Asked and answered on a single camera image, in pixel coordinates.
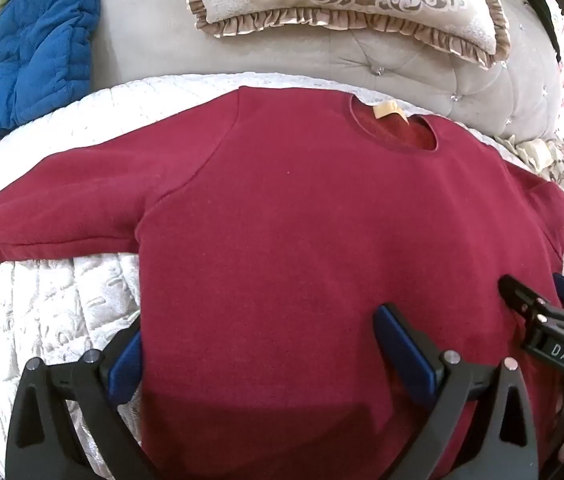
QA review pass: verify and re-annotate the blue quilted cloth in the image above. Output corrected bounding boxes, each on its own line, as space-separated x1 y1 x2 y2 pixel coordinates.
0 0 109 138

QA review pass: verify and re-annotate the grey tufted sofa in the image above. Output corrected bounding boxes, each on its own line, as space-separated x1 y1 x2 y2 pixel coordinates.
0 0 564 147

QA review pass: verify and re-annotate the dark red sweater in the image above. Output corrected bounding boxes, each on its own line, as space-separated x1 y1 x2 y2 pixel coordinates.
0 86 564 480

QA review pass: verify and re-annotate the black strap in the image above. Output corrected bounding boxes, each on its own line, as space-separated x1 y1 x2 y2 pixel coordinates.
516 0 564 61

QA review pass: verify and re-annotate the white quilted sofa cover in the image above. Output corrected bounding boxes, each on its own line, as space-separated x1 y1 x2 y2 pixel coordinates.
0 73 564 480

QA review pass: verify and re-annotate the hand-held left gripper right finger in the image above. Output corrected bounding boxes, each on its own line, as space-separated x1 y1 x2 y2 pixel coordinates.
373 304 541 480

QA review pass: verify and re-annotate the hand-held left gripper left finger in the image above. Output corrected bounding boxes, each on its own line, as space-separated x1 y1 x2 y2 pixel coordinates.
6 319 159 480

